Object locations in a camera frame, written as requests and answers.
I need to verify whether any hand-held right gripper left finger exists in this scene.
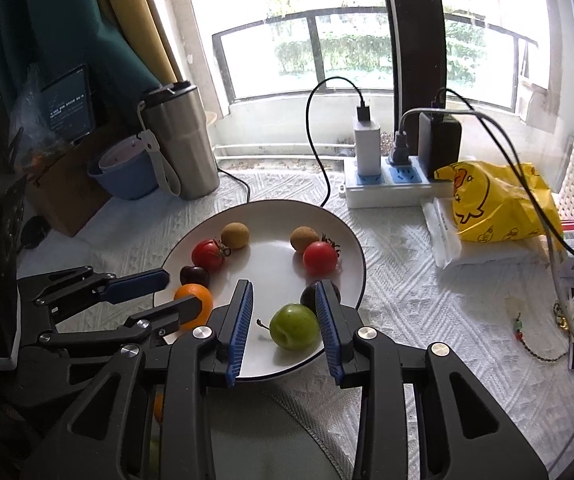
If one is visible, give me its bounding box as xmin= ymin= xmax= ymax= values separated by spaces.
xmin=19 ymin=280 xmax=255 ymax=480

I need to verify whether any white quilted tablecloth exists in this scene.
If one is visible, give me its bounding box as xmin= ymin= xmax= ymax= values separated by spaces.
xmin=17 ymin=167 xmax=574 ymax=480

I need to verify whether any black adapter cable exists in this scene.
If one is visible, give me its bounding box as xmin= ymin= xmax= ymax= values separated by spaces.
xmin=432 ymin=87 xmax=574 ymax=271

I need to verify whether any red cherry tomato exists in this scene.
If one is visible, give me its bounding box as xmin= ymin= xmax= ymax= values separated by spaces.
xmin=191 ymin=238 xmax=231 ymax=272
xmin=302 ymin=234 xmax=342 ymax=277

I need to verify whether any white round plate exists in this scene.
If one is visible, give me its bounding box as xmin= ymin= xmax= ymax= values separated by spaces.
xmin=159 ymin=199 xmax=367 ymax=380

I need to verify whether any dark blue curtain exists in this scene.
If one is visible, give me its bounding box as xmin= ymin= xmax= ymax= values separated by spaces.
xmin=0 ymin=0 xmax=163 ymax=131

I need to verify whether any dark purple plum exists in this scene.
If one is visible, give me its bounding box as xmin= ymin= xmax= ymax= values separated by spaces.
xmin=179 ymin=265 xmax=211 ymax=288
xmin=300 ymin=280 xmax=342 ymax=313

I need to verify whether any black power adapter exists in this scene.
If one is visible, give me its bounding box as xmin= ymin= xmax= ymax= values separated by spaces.
xmin=417 ymin=111 xmax=463 ymax=177

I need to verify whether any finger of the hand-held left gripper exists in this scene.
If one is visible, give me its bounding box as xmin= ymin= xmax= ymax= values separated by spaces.
xmin=17 ymin=266 xmax=170 ymax=318
xmin=37 ymin=296 xmax=203 ymax=356

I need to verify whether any clear plastic bag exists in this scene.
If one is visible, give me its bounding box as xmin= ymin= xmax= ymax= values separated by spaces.
xmin=8 ymin=65 xmax=75 ymax=171

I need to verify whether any white blue power strip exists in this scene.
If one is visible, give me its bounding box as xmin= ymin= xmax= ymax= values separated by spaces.
xmin=339 ymin=155 xmax=455 ymax=209

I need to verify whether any yellow duck print bag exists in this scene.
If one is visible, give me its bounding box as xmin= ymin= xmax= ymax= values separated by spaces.
xmin=434 ymin=161 xmax=565 ymax=253

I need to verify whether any yellow curtain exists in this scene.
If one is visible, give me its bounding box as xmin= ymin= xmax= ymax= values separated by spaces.
xmin=92 ymin=0 xmax=178 ymax=96

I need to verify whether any black plug with grey cable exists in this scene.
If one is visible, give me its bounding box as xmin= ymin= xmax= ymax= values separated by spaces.
xmin=387 ymin=107 xmax=568 ymax=281

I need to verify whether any beaded bracelet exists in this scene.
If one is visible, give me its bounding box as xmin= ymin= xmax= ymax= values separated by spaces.
xmin=512 ymin=312 xmax=570 ymax=362

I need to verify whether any brown cardboard box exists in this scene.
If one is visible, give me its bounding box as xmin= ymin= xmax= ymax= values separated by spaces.
xmin=27 ymin=132 xmax=118 ymax=238

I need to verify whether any white charger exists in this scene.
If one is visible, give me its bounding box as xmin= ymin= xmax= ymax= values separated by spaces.
xmin=353 ymin=105 xmax=383 ymax=176

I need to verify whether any charger cable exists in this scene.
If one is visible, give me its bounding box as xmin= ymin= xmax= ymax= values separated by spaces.
xmin=306 ymin=76 xmax=370 ymax=208

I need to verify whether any black round object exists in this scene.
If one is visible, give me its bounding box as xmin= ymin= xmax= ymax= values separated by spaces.
xmin=22 ymin=217 xmax=50 ymax=250

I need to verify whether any green plum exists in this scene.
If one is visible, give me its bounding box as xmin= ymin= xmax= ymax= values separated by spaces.
xmin=148 ymin=435 xmax=161 ymax=478

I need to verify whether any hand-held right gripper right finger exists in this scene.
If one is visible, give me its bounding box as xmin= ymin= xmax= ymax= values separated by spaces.
xmin=314 ymin=280 xmax=550 ymax=480

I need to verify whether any green apple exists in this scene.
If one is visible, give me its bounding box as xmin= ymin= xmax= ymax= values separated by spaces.
xmin=257 ymin=303 xmax=320 ymax=351

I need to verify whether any balcony railing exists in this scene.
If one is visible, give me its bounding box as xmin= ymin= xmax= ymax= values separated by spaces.
xmin=212 ymin=7 xmax=538 ymax=116

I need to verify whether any grey round mat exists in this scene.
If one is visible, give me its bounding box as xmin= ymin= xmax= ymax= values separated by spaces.
xmin=137 ymin=385 xmax=368 ymax=480

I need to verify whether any white flat packet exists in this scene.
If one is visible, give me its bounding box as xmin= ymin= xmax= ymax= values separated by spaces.
xmin=421 ymin=196 xmax=553 ymax=267

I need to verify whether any steel tumbler with strap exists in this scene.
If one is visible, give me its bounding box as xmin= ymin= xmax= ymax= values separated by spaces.
xmin=139 ymin=81 xmax=220 ymax=200

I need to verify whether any dark window frame post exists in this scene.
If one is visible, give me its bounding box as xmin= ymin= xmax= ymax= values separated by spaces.
xmin=377 ymin=0 xmax=450 ymax=136

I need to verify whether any thin black cable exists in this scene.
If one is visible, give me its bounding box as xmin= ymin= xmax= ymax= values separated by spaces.
xmin=216 ymin=167 xmax=252 ymax=203

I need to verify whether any blue plastic bowl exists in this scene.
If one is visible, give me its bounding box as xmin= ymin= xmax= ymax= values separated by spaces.
xmin=87 ymin=135 xmax=160 ymax=201

